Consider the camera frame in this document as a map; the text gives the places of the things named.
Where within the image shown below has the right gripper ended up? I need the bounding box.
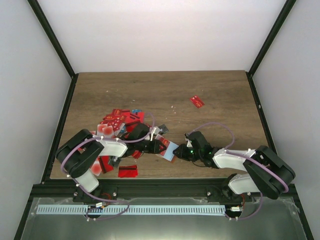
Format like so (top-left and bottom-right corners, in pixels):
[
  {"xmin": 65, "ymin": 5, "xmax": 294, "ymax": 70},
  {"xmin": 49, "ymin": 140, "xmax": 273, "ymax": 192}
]
[{"xmin": 173, "ymin": 144, "xmax": 203, "ymax": 163}]

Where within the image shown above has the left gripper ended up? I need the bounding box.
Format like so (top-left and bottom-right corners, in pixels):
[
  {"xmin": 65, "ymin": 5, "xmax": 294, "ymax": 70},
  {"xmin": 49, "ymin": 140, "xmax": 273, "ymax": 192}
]
[{"xmin": 136, "ymin": 139, "xmax": 167, "ymax": 155}]

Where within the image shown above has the black VIP card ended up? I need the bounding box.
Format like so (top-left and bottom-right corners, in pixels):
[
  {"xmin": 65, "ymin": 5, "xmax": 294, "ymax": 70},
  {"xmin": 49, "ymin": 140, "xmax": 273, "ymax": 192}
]
[{"xmin": 158, "ymin": 124, "xmax": 169, "ymax": 135}]

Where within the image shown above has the brown leather card holder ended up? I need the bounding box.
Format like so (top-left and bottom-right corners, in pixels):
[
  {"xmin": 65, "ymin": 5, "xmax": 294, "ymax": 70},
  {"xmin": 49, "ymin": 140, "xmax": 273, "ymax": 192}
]
[{"xmin": 157, "ymin": 141, "xmax": 179, "ymax": 163}]

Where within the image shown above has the red VIP card handled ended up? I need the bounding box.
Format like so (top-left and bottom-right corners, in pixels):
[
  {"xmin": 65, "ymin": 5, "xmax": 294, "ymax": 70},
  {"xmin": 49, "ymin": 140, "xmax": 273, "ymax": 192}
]
[{"xmin": 156, "ymin": 135, "xmax": 172, "ymax": 151}]

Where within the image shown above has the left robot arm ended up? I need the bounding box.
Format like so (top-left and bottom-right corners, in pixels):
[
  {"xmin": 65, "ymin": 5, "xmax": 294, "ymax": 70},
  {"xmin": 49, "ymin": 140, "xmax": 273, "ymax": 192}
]
[{"xmin": 55, "ymin": 123, "xmax": 167, "ymax": 202}]

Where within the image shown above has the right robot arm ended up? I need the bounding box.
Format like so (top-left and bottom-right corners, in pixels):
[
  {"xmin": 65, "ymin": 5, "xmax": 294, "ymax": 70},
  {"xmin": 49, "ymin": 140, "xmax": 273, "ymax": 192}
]
[{"xmin": 172, "ymin": 131, "xmax": 296, "ymax": 202}]

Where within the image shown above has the red VIP card top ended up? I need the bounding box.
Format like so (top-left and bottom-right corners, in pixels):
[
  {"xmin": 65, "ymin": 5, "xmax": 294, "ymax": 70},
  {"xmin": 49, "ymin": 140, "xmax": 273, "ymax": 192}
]
[{"xmin": 103, "ymin": 108, "xmax": 131, "ymax": 122}]

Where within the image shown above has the white card red circle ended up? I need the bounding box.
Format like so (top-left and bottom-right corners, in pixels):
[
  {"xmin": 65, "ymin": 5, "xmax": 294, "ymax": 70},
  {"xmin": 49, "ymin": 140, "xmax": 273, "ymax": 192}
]
[{"xmin": 102, "ymin": 125, "xmax": 114, "ymax": 138}]

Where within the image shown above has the red card horizontal stripe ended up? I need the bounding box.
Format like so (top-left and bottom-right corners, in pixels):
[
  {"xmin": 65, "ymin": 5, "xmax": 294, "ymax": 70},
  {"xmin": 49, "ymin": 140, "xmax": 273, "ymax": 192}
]
[{"xmin": 118, "ymin": 165, "xmax": 138, "ymax": 178}]

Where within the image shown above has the lone red VIP card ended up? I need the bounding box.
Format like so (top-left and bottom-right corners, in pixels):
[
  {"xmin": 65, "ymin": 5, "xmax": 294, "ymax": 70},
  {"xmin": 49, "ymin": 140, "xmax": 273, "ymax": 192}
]
[{"xmin": 189, "ymin": 95, "xmax": 205, "ymax": 109}]

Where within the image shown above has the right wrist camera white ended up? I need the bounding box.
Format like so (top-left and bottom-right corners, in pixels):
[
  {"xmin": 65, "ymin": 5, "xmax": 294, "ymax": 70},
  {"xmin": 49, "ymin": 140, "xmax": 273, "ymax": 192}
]
[{"xmin": 185, "ymin": 137, "xmax": 193, "ymax": 149}]

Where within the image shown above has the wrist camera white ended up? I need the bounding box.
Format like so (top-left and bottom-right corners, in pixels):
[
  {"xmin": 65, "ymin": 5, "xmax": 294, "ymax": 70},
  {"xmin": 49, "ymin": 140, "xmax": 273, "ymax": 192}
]
[
  {"xmin": 149, "ymin": 126, "xmax": 160, "ymax": 141},
  {"xmin": 185, "ymin": 137, "xmax": 193, "ymax": 149}
]

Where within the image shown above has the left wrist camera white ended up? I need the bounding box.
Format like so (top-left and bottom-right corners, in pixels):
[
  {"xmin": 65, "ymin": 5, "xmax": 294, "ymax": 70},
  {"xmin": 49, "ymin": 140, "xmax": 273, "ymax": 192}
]
[{"xmin": 149, "ymin": 126, "xmax": 160, "ymax": 141}]

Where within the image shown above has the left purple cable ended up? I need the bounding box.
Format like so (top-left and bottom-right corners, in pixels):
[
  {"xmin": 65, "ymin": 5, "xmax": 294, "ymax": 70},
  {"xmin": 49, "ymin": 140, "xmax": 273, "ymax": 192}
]
[{"xmin": 60, "ymin": 111, "xmax": 157, "ymax": 222}]

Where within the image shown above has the purple cable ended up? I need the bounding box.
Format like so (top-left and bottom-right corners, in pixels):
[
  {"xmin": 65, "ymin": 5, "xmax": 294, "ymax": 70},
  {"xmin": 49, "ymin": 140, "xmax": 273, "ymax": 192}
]
[
  {"xmin": 187, "ymin": 121, "xmax": 290, "ymax": 221},
  {"xmin": 60, "ymin": 111, "xmax": 157, "ymax": 222}
]

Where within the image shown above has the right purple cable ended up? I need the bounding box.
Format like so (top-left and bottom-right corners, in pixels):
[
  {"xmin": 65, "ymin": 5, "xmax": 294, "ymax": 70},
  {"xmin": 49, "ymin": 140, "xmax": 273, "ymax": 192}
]
[{"xmin": 187, "ymin": 121, "xmax": 290, "ymax": 221}]

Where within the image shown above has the black frame front beam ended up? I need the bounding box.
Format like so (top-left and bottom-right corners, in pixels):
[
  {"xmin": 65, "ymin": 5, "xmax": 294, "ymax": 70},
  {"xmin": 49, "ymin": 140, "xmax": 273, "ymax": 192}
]
[{"xmin": 32, "ymin": 176, "xmax": 296, "ymax": 201}]

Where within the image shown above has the light blue slotted rail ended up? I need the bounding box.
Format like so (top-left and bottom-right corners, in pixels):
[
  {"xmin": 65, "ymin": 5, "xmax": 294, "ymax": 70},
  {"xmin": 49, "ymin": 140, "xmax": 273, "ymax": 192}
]
[{"xmin": 36, "ymin": 204, "xmax": 226, "ymax": 216}]

